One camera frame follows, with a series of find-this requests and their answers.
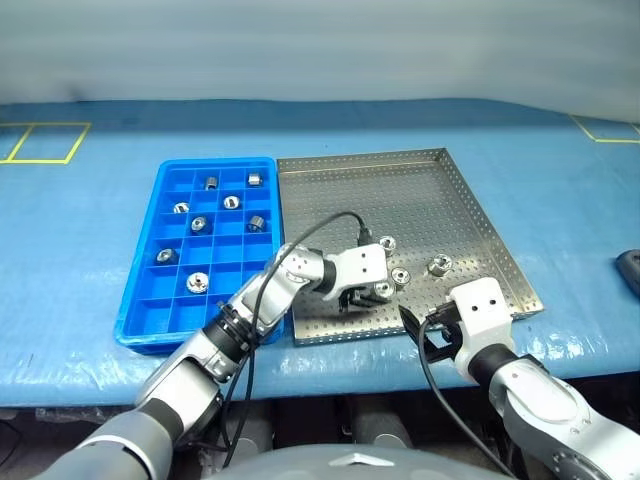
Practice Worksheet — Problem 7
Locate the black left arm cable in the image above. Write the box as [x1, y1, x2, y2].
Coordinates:
[219, 211, 372, 469]

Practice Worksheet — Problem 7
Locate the blue plastic table cover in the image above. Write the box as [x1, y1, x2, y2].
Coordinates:
[0, 96, 640, 410]

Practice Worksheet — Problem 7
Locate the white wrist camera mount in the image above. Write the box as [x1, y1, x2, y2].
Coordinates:
[445, 277, 517, 384]
[321, 242, 393, 303]

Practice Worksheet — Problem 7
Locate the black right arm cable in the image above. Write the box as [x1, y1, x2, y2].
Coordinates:
[417, 314, 517, 480]

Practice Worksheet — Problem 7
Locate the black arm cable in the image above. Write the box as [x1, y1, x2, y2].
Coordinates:
[417, 314, 517, 480]
[219, 211, 372, 469]

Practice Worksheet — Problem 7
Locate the grey rounded robot torso cover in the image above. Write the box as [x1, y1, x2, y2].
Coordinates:
[207, 446, 519, 480]

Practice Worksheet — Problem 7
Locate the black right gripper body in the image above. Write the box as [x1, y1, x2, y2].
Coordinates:
[426, 300, 465, 352]

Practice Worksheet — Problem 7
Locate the perforated steel tray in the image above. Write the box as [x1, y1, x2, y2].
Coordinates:
[275, 147, 545, 348]

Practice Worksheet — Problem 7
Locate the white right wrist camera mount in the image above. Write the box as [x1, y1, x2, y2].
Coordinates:
[445, 277, 517, 384]

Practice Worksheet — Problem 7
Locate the black rounded object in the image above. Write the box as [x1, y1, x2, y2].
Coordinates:
[615, 249, 640, 292]

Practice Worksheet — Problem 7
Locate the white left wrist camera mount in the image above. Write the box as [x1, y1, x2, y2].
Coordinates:
[321, 242, 393, 303]

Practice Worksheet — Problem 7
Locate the blue compartment plastic tray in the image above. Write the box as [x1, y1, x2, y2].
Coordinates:
[114, 157, 288, 356]

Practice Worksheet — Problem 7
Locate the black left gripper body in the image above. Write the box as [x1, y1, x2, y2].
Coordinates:
[338, 288, 372, 314]

